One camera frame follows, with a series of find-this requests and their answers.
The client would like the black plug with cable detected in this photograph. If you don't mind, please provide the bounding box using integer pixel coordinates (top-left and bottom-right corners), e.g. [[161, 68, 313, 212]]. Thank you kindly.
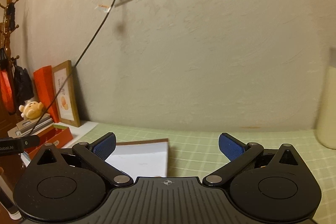
[[29, 0, 123, 136]]

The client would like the stack of grey books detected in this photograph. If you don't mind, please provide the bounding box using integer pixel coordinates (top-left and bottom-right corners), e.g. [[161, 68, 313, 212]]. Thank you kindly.
[[7, 112, 54, 139]]

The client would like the flat orange gift box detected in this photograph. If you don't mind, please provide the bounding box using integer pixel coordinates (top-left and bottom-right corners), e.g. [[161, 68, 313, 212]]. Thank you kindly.
[[25, 124, 74, 160]]

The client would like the green checked tablecloth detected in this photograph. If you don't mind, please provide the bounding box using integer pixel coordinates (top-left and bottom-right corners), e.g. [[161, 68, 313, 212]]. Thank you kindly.
[[62, 123, 336, 224]]

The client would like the yellow plush toy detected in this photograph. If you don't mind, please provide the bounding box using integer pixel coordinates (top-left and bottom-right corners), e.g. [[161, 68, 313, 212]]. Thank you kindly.
[[19, 101, 44, 119]]

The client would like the black hanging bag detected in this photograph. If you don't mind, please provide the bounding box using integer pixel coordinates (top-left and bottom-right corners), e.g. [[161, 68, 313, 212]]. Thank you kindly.
[[13, 65, 34, 106]]

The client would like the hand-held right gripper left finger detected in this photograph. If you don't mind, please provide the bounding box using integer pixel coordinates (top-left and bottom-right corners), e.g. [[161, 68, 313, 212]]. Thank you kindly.
[[29, 133, 133, 188]]

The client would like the cream thermos jug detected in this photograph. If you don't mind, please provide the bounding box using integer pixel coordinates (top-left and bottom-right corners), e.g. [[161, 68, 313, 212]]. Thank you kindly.
[[316, 48, 336, 149]]

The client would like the white cardboard box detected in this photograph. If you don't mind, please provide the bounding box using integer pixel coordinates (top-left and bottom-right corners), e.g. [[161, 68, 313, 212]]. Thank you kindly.
[[105, 138, 169, 178]]

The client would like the orange hanging bag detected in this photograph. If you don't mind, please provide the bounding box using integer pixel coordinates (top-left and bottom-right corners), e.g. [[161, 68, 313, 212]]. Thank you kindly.
[[0, 69, 15, 115]]

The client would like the wooden picture frame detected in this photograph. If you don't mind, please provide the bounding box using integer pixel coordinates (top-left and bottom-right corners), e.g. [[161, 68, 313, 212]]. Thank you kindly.
[[52, 60, 81, 128]]

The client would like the tall orange box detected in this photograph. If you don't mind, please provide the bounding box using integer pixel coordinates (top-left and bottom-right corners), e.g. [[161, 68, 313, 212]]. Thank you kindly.
[[33, 66, 59, 123]]

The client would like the white plastic tube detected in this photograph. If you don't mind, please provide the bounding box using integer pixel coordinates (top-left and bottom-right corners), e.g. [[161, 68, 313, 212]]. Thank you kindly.
[[0, 174, 23, 220]]

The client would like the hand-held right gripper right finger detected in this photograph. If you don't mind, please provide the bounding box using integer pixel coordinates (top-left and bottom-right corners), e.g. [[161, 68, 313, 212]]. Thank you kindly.
[[203, 133, 305, 187]]

